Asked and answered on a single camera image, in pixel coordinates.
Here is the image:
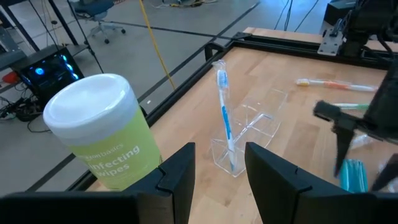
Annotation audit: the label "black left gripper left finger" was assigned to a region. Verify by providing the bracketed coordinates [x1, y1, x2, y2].
[124, 142, 196, 224]

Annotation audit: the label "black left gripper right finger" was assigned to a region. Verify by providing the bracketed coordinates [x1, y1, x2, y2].
[244, 142, 315, 224]

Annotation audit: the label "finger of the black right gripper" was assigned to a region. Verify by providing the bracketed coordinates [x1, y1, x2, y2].
[313, 100, 368, 177]
[371, 152, 398, 192]

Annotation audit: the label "green white toothbrush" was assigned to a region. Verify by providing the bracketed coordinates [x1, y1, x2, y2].
[331, 103, 371, 111]

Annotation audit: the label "teal mouthwash bottle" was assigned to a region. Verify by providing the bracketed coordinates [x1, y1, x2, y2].
[334, 158, 369, 194]

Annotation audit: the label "orange toothbrush yellow bristles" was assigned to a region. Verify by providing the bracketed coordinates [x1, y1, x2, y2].
[295, 78, 379, 93]

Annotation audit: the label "clear bag of toothbrushes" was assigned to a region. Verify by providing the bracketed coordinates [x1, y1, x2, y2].
[210, 88, 289, 178]

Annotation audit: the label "blue white toothbrush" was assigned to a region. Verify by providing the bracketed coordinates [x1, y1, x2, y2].
[212, 59, 239, 172]

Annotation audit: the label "green disinfecting wipes canister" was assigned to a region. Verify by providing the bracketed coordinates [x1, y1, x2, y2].
[42, 73, 162, 191]

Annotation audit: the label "black equipment box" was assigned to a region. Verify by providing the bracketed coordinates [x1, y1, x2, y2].
[323, 0, 357, 26]

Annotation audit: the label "black computer tower blue lights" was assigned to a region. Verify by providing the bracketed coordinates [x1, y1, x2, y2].
[12, 45, 85, 108]

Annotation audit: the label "red object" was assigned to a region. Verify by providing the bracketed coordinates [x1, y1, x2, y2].
[2, 71, 20, 84]

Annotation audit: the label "blue office chair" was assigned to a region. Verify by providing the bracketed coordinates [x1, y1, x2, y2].
[70, 0, 127, 44]

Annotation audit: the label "black metal stand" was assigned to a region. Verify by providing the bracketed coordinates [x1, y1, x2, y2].
[0, 0, 105, 74]

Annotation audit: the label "yellow hanging cable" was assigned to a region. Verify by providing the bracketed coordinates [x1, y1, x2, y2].
[138, 0, 177, 91]

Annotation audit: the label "black floor cable bundle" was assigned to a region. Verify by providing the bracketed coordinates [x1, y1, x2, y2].
[0, 96, 52, 134]

